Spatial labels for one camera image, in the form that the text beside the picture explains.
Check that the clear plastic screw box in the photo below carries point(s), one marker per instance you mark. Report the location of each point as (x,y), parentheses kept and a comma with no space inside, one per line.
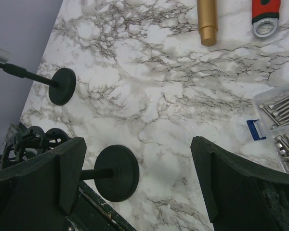
(272,124)

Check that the black front rail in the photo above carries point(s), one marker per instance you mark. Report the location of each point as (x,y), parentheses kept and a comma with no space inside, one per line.
(92,213)

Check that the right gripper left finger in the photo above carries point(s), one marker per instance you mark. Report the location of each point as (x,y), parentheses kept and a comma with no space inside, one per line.
(38,194)

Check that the gold microphone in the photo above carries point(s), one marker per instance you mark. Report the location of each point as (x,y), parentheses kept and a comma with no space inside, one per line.
(207,22)

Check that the red-handled adjustable wrench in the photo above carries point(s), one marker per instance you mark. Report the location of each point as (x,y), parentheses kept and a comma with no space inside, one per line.
(265,17)

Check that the black left mic stand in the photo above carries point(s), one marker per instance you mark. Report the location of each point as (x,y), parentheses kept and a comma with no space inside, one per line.
(61,86)

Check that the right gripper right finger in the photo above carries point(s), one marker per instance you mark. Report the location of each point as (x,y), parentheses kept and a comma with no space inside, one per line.
(239,194)

